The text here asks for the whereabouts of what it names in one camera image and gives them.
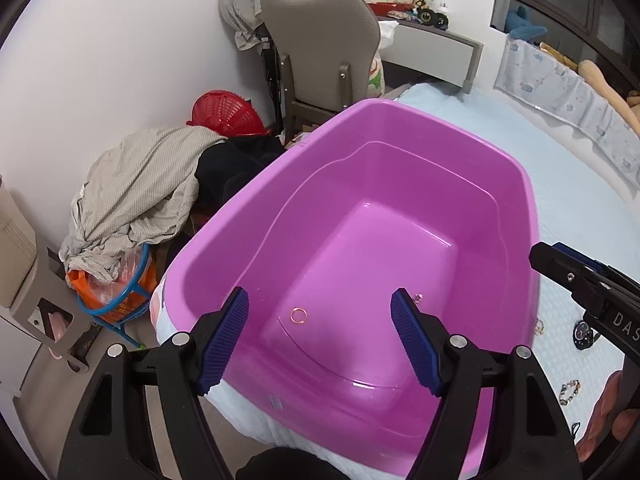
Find red plastic basket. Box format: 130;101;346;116
186;90;270;138

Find tan teddy bear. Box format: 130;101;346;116
577;60;640;136

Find person's right hand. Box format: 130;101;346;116
576;370;639;463

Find beige striped clothes pile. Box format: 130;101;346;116
58;126;227;283

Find pale blue patterned towel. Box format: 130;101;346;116
496;38;639;186

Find black round toy speaker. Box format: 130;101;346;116
416;8;449;30

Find orange plastic bag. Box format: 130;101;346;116
66;246;157;325

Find blue wire basket stand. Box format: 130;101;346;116
67;244;157;349

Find purple plastic basin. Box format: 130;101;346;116
164;100;539;478

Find blue plush toy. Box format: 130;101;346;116
504;6;548;42

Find white plastic bag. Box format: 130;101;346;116
367;20;399;98

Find grey white bedside desk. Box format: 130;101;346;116
382;20;484;93

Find grey office chair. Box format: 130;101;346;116
260;0;381;141

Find multicolour beaded bracelet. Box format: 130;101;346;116
557;378;583;408

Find black clothes pile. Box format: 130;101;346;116
193;136;285;214

